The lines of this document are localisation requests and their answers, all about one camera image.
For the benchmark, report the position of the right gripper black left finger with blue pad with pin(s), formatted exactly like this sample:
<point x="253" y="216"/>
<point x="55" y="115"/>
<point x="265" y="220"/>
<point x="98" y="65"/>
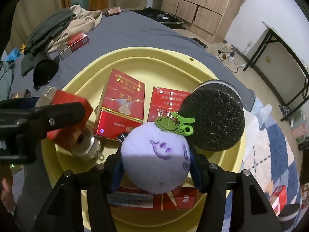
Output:
<point x="62" y="210"/>

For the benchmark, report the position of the small round silver tin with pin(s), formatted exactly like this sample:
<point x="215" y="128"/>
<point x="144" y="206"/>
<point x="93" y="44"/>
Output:
<point x="88" y="146"/>

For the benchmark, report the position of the red carton with label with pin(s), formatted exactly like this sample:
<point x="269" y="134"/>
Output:
<point x="181" y="198"/>

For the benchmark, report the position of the black foam cylinder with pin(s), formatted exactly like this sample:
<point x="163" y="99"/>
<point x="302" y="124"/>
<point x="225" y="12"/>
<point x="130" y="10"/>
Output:
<point x="288" y="216"/>
<point x="218" y="111"/>

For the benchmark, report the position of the red box with gold band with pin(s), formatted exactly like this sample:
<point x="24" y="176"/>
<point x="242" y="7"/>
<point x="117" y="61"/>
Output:
<point x="121" y="106"/>

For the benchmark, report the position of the purple plush ball toy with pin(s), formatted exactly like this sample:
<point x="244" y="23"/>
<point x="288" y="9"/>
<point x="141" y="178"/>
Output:
<point x="156" y="155"/>

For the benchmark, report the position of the red carton box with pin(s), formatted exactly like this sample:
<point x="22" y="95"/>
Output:
<point x="165" y="101"/>

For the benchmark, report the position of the person's left hand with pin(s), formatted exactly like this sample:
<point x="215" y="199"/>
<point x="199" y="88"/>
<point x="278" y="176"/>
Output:
<point x="7" y="196"/>

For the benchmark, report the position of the red box on quilt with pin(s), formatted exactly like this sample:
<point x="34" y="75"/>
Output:
<point x="278" y="199"/>

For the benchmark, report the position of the pile of clothes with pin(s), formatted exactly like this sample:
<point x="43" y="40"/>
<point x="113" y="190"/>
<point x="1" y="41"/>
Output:
<point x="51" y="34"/>

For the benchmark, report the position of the red white cigarette pack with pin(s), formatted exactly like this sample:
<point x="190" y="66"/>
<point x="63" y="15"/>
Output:
<point x="73" y="44"/>

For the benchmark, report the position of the black folding table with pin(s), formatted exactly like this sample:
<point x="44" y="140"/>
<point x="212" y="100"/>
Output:
<point x="282" y="71"/>

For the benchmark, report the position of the white power strip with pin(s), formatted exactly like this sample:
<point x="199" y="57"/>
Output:
<point x="227" y="57"/>

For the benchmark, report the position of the yellow oval plastic tray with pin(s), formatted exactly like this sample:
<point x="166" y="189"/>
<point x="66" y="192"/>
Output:
<point x="153" y="67"/>

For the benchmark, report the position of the black flat tray on floor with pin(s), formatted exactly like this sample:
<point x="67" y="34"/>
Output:
<point x="199" y="42"/>

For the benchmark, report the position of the black open case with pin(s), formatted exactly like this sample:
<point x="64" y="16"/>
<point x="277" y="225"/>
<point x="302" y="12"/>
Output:
<point x="161" y="17"/>

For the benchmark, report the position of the wooden wardrobe cabinet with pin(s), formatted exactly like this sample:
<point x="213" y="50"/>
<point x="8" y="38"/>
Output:
<point x="209" y="19"/>

